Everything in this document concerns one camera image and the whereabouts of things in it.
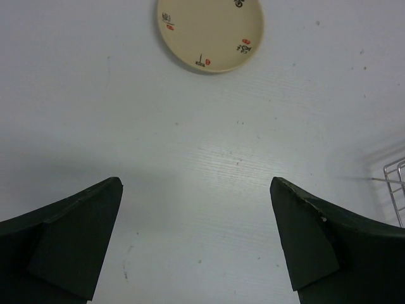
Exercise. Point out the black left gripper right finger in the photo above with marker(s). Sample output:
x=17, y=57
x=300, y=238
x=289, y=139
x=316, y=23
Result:
x=334, y=255

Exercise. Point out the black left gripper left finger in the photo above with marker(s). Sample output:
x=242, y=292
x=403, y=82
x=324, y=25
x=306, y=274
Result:
x=55, y=254

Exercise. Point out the wire dish rack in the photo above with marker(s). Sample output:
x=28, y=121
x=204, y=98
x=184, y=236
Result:
x=393, y=178

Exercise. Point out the beige plate with characters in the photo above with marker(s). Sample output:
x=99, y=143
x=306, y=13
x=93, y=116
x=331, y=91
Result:
x=211, y=36

